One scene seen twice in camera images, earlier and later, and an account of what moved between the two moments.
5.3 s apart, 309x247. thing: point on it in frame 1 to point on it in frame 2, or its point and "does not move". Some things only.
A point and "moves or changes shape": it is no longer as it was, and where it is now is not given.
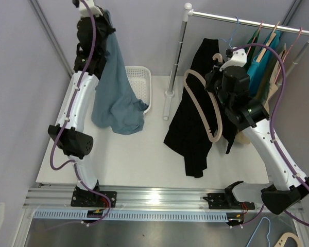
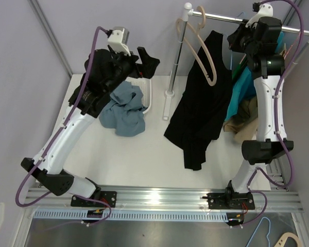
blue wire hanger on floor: x=267 y=236 does not move
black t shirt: x=200 y=115 moves or changes shape
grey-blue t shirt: x=114 y=106 moves or changes shape
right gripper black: x=211 y=77 to x=233 y=38
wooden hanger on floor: x=282 y=241 does not move
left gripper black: x=104 y=19 to x=146 y=70
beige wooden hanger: x=195 y=73 to x=192 y=50
